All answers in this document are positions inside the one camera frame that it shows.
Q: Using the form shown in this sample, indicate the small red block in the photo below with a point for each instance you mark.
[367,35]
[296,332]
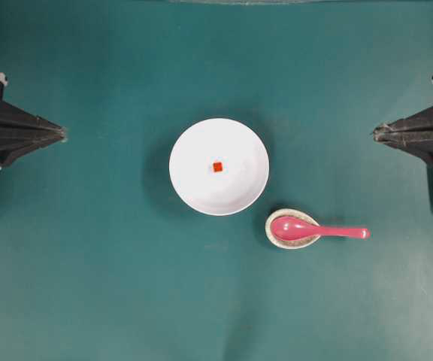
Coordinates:
[217,167]

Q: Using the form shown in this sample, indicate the speckled grey spoon rest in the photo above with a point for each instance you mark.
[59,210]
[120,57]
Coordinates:
[289,245]

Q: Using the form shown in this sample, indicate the white round bowl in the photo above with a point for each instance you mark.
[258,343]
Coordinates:
[245,160]

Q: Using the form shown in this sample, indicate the pink plastic spoon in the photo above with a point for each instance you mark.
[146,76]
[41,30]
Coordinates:
[291,228]

